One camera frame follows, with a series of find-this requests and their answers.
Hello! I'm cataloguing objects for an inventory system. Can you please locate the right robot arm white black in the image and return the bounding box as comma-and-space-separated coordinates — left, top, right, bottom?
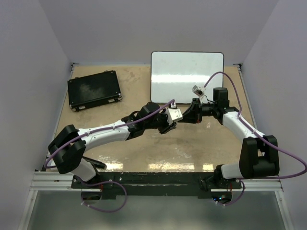
181, 86, 280, 188

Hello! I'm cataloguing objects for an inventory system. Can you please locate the aluminium front rail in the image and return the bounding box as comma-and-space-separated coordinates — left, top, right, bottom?
30, 172, 283, 192

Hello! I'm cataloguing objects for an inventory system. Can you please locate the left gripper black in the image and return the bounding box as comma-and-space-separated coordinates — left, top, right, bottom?
144, 108, 176, 134

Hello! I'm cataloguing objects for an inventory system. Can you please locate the black flat case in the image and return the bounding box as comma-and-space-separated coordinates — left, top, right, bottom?
67, 70, 122, 112

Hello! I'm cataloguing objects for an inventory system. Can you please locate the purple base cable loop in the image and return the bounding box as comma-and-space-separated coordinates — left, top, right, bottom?
81, 181, 128, 212

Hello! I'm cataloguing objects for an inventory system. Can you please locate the black white eraser tool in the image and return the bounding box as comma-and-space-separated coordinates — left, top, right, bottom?
43, 158, 106, 172

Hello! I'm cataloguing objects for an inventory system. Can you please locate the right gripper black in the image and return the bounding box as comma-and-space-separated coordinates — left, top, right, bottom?
178, 98, 217, 124

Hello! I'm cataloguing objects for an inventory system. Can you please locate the white whiteboard with dark frame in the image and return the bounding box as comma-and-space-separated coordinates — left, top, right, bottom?
150, 51, 224, 104

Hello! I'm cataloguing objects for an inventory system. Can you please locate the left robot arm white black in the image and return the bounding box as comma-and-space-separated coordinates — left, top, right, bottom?
47, 101, 183, 188

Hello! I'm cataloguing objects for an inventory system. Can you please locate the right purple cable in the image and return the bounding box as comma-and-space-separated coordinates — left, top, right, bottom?
203, 71, 307, 179

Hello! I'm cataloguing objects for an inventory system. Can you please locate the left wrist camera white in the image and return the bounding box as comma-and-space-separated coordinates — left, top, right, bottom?
165, 108, 183, 125

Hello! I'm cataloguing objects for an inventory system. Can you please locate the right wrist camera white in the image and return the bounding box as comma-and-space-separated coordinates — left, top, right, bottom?
192, 85, 207, 104

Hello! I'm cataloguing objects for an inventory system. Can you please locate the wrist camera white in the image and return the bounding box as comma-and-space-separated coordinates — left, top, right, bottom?
165, 108, 183, 125
192, 85, 207, 104

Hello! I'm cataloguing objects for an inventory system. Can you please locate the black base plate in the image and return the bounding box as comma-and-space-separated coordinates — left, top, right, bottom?
71, 172, 242, 200

